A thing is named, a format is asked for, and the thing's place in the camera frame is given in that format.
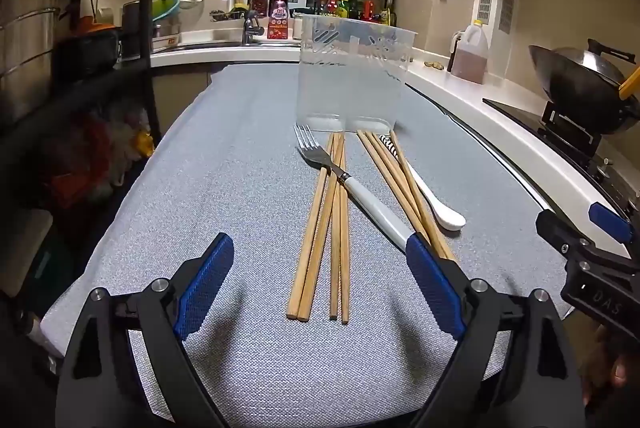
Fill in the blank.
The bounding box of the small steel pot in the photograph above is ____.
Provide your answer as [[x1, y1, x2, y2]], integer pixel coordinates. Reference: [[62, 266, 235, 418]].
[[122, 0, 153, 54]]

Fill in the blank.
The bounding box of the red dish soap bottle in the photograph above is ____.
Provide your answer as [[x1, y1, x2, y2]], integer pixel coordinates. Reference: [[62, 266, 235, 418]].
[[267, 0, 291, 40]]

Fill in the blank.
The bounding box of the clear plastic utensil container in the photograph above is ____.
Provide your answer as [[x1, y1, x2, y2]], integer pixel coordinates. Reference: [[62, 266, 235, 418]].
[[294, 13, 418, 133]]

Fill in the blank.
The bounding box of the steel kitchen sink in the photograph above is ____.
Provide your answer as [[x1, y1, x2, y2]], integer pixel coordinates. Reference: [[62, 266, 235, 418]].
[[152, 30, 301, 55]]

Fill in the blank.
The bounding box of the person's right hand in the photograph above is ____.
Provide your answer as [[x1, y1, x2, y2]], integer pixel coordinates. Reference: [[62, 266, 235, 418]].
[[580, 320, 640, 411]]

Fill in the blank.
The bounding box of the grey textured table mat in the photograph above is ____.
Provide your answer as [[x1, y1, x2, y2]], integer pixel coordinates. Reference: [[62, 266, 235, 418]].
[[40, 63, 573, 428]]

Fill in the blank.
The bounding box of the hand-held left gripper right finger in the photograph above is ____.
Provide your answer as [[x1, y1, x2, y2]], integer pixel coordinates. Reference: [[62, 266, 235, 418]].
[[405, 233, 586, 428]]

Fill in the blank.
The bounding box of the yellow-capped oil jug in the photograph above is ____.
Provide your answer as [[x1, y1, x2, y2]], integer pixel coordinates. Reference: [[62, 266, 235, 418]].
[[450, 19, 490, 84]]

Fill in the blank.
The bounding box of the large steel pot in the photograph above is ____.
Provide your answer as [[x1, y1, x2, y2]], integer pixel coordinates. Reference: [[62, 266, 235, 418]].
[[0, 0, 63, 124]]

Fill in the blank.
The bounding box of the orange and black bowl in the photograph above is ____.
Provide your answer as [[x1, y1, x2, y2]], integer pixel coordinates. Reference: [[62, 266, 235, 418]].
[[57, 20, 123, 76]]

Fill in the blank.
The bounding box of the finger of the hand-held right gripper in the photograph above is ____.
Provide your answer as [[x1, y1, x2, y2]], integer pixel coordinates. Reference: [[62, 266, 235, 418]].
[[587, 202, 640, 249], [535, 208, 601, 261]]

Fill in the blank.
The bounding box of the yellow handle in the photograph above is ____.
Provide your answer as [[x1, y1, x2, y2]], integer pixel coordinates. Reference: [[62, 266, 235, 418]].
[[619, 65, 640, 100]]

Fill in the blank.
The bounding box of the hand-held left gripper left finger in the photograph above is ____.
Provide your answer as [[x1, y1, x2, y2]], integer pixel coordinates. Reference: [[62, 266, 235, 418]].
[[55, 232, 236, 428]]

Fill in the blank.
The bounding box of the black storage shelf rack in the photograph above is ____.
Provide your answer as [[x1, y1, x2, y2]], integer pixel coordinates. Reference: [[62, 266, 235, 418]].
[[0, 0, 163, 219]]

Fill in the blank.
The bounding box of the row of condiment bottles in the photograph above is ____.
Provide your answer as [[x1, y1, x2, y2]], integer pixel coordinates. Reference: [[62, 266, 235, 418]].
[[320, 0, 391, 25]]

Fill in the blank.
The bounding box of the steel kitchen faucet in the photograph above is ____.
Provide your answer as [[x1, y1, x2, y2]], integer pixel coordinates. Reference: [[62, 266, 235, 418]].
[[221, 0, 265, 45]]

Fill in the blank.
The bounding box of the steel wok lid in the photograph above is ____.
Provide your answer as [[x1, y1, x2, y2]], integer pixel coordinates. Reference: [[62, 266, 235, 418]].
[[552, 39, 637, 81]]

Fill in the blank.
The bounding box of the white-handled steel fork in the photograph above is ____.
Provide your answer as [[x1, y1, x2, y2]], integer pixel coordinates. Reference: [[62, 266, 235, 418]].
[[294, 124, 418, 254]]

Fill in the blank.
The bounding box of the black wok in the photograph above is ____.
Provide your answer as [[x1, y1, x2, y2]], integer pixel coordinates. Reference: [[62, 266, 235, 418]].
[[529, 44, 640, 135]]

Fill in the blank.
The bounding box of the white ceramic spoon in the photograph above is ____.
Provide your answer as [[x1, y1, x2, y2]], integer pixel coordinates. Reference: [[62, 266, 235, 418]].
[[378, 134, 467, 231]]

